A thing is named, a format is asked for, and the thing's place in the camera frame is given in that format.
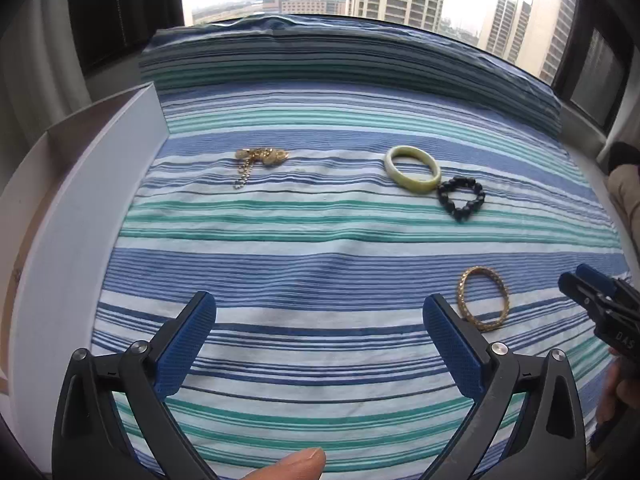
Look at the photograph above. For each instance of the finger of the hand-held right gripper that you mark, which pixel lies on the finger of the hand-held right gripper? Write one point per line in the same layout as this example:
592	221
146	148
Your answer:
592	275
580	292

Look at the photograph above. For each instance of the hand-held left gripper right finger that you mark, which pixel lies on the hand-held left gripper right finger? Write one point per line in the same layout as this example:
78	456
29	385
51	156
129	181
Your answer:
450	345

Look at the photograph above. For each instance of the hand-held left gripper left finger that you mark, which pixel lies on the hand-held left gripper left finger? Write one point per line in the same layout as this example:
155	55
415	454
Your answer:
185	340

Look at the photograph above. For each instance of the white box with brown bottom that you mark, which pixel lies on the white box with brown bottom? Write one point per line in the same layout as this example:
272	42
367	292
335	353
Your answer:
75	210

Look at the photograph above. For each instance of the person's right hand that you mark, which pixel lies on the person's right hand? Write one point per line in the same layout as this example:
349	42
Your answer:
611	390

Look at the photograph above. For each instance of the person's left hand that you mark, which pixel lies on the person's left hand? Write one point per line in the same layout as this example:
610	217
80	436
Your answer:
285	467

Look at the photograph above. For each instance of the gold bangle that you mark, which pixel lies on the gold bangle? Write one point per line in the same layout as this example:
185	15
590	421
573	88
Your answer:
462	305

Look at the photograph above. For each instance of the beige cushion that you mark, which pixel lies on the beige cushion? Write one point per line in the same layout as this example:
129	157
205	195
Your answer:
625	200

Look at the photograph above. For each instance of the dark purple cloth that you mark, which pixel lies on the dark purple cloth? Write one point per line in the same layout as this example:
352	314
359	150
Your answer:
625	157

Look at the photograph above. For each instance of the striped blue green blanket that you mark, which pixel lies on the striped blue green blanket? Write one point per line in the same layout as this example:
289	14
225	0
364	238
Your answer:
310	260

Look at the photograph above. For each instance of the pale green jade bangle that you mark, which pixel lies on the pale green jade bangle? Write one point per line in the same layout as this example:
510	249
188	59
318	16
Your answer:
400	175

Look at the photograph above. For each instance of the white curtain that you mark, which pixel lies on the white curtain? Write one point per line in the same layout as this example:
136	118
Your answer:
631	60
40	35

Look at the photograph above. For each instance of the striped blue pillow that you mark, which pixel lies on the striped blue pillow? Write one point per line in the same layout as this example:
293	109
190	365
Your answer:
325	55

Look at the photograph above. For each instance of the low brown building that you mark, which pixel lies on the low brown building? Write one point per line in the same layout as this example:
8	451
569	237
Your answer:
310	5

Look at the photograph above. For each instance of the dark window frame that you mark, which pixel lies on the dark window frame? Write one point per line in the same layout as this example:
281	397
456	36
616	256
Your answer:
125	5
595	60

